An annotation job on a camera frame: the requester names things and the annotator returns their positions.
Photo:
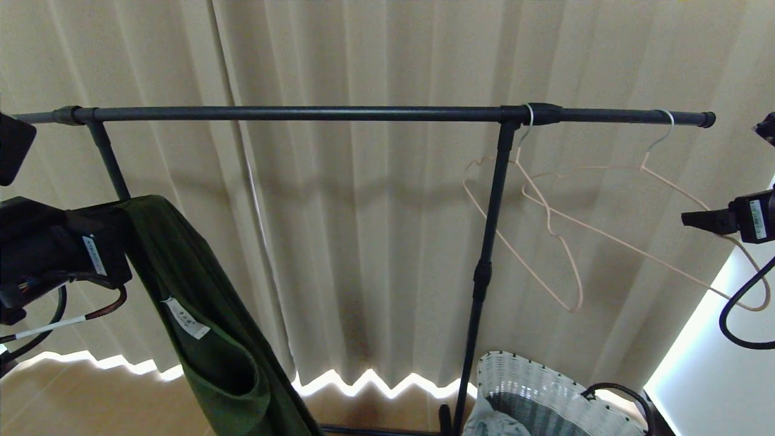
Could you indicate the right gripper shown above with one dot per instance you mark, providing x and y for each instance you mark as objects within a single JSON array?
[{"x": 757, "y": 218}]

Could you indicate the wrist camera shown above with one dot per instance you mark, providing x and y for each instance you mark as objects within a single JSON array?
[
  {"x": 15, "y": 148},
  {"x": 766, "y": 128}
]

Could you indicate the pink clothes hanger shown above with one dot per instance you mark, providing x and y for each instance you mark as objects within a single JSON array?
[
  {"x": 642, "y": 169},
  {"x": 518, "y": 161}
]

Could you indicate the black clothes rack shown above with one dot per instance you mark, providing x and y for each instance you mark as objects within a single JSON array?
[{"x": 303, "y": 113}]

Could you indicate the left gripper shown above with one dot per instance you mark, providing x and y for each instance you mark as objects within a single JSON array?
[{"x": 54, "y": 242}]

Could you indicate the green sleeveless shirt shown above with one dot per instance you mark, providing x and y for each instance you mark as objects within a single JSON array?
[{"x": 212, "y": 339}]

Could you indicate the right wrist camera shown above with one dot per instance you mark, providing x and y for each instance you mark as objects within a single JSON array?
[{"x": 766, "y": 128}]

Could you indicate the white laundry basket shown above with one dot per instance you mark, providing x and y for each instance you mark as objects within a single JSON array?
[{"x": 545, "y": 387}]

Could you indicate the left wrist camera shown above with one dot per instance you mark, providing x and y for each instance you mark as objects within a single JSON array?
[{"x": 15, "y": 148}]

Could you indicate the pale grey garment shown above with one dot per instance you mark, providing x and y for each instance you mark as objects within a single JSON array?
[{"x": 490, "y": 424}]

